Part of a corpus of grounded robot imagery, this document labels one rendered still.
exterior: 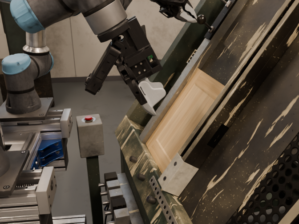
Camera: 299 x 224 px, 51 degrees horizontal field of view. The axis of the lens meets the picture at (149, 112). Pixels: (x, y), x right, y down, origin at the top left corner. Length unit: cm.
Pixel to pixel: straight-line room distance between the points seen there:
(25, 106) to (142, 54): 91
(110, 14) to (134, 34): 6
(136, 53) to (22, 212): 67
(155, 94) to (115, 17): 18
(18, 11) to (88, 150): 104
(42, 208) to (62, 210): 142
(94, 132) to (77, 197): 110
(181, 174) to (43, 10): 69
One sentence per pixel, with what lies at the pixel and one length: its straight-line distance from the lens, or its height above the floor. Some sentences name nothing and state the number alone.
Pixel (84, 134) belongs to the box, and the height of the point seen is 89.
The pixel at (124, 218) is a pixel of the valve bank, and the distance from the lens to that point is 124.
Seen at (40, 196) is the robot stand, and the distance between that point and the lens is 104.
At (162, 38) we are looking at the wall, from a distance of 494.
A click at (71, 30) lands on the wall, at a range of 490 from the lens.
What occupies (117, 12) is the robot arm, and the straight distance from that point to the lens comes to 61.
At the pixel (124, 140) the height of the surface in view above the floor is 85.
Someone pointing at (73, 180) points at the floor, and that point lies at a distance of 276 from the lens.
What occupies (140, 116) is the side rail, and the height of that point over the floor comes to 91.
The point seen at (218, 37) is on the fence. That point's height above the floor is 135.
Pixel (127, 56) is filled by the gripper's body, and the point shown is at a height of 145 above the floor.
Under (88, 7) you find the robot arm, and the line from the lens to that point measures 61.
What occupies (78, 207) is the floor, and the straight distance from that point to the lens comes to 248.
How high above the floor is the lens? 161
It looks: 24 degrees down
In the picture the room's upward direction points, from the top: straight up
